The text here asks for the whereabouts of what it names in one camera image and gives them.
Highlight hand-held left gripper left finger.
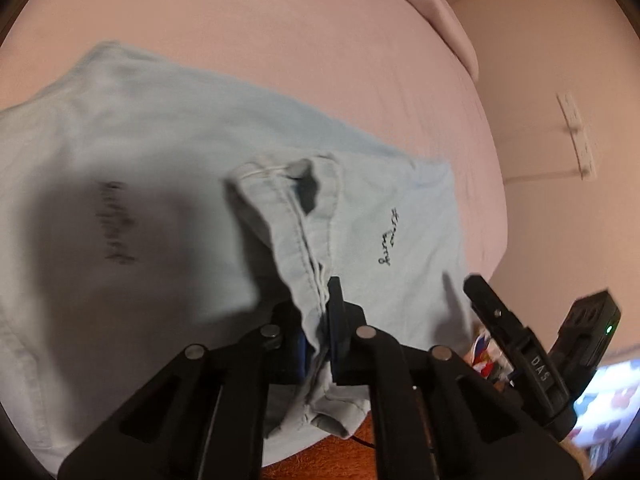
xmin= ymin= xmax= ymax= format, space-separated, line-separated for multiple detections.
xmin=57 ymin=300 xmax=308 ymax=480

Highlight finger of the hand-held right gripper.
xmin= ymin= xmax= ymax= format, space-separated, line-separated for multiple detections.
xmin=463 ymin=275 xmax=532 ymax=357

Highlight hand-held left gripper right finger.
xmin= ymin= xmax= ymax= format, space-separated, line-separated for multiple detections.
xmin=327 ymin=276 xmax=586 ymax=480

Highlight light blue strawberry print pants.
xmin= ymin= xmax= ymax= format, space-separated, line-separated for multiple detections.
xmin=0 ymin=41 xmax=476 ymax=478

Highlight colourful printed cloth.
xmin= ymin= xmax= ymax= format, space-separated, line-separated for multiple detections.
xmin=470 ymin=335 xmax=640 ymax=472

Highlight bed with pink sheet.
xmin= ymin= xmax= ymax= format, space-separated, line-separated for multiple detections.
xmin=0 ymin=0 xmax=508 ymax=291

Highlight lilac quilt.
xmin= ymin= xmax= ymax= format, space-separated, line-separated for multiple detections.
xmin=362 ymin=0 xmax=481 ymax=78

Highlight white power cable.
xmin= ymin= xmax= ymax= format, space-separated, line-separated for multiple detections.
xmin=502 ymin=167 xmax=587 ymax=185

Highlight white wall power strip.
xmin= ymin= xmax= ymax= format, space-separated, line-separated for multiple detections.
xmin=556 ymin=91 xmax=598 ymax=181

